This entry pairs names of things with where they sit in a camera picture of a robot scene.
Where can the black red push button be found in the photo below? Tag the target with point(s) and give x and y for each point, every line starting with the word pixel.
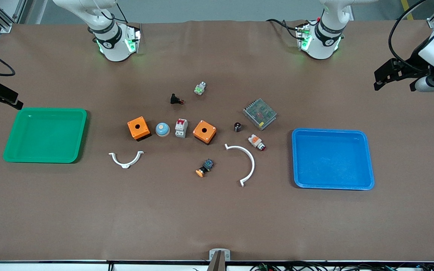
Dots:
pixel 174 99

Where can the left orange box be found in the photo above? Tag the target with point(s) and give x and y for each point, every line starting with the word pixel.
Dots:
pixel 143 126

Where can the metal mesh power supply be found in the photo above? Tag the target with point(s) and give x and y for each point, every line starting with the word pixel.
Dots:
pixel 259 114

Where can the small white arc clamp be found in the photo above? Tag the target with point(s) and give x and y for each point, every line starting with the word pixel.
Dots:
pixel 126 165

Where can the brown table cover sheet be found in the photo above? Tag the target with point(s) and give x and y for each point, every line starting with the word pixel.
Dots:
pixel 217 210

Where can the blue plastic tray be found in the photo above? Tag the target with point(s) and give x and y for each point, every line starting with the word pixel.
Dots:
pixel 332 160

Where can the green plastic tray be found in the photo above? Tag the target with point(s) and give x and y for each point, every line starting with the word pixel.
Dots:
pixel 43 135

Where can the grey metal edge bracket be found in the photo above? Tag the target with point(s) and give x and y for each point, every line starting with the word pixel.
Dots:
pixel 219 258

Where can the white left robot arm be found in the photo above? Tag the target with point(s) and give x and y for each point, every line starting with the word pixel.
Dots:
pixel 324 41

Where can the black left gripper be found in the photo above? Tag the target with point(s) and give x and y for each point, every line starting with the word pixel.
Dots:
pixel 414 62

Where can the orange push button blue body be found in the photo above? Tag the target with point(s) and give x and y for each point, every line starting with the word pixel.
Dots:
pixel 205 166

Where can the blue dome buzzer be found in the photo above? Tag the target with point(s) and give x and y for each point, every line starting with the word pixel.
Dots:
pixel 162 129

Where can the white red circuit breaker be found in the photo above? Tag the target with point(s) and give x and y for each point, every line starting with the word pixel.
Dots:
pixel 181 128

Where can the large white arc clamp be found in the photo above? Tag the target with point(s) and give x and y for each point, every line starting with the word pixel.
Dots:
pixel 252 162

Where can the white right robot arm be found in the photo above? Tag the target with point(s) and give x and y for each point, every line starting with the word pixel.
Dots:
pixel 111 45

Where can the silver base connector box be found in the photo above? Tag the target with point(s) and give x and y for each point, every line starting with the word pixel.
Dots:
pixel 303 37
pixel 132 39

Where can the orange button box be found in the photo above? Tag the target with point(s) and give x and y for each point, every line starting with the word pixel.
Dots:
pixel 209 131

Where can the green silver push button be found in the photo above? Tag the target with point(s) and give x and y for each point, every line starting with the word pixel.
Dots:
pixel 200 89

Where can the black cylindrical capacitor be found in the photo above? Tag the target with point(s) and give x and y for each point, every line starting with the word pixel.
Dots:
pixel 238 127

